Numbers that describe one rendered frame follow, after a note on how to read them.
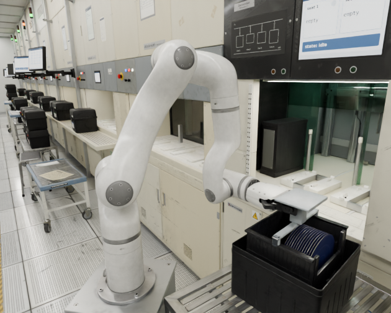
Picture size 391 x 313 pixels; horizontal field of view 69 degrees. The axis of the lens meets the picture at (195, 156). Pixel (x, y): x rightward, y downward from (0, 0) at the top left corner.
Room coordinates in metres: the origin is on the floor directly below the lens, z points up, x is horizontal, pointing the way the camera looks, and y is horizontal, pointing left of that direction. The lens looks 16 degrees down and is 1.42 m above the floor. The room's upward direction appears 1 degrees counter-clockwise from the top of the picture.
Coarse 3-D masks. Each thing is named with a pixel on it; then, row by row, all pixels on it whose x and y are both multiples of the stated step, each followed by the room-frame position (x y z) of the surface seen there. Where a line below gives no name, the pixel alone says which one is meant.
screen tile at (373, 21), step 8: (344, 0) 0.97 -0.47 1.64; (352, 0) 0.96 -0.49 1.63; (360, 0) 0.94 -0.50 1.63; (368, 0) 0.92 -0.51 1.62; (376, 0) 0.90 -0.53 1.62; (384, 0) 0.88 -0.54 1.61; (344, 8) 0.97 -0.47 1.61; (352, 8) 0.95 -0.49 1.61; (376, 8) 0.89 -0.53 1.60; (360, 16) 0.93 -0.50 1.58; (368, 16) 0.91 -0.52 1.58; (376, 16) 0.89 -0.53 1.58; (344, 24) 0.97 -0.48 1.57; (352, 24) 0.95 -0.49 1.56; (360, 24) 0.93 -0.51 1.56; (368, 24) 0.91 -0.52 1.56; (376, 24) 0.89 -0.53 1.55; (344, 32) 0.96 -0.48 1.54
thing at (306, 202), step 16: (288, 192) 0.77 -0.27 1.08; (304, 192) 0.77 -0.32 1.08; (304, 208) 0.67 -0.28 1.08; (256, 224) 0.76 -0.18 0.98; (272, 224) 0.83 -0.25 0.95; (288, 224) 0.86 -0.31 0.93; (320, 224) 0.79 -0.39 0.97; (336, 224) 0.75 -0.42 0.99; (256, 240) 0.71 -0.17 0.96; (272, 240) 0.66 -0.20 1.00; (336, 240) 0.75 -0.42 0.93; (256, 256) 0.71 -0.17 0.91; (272, 256) 0.67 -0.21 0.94; (288, 256) 0.64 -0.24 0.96; (304, 256) 0.60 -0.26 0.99; (336, 256) 0.70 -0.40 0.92; (288, 272) 0.64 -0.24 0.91; (304, 272) 0.61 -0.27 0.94; (320, 272) 0.62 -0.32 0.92
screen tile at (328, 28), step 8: (328, 0) 1.02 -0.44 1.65; (312, 8) 1.07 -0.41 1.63; (320, 8) 1.04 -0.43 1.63; (328, 8) 1.02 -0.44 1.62; (336, 8) 0.99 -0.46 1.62; (312, 16) 1.06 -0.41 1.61; (328, 16) 1.01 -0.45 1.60; (336, 16) 0.99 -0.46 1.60; (304, 24) 1.09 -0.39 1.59; (312, 24) 1.06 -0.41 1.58; (320, 24) 1.04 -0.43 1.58; (328, 24) 1.01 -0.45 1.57; (336, 24) 0.99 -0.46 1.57; (304, 32) 1.09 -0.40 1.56; (312, 32) 1.06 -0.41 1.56; (320, 32) 1.03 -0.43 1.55; (328, 32) 1.01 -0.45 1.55
